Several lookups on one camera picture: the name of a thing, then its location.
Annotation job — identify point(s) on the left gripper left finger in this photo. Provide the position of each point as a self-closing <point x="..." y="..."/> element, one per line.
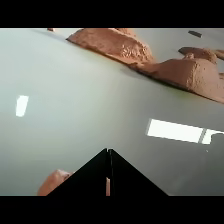
<point x="88" y="181"/>

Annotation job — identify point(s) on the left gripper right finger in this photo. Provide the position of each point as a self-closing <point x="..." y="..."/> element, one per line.
<point x="128" y="181"/>

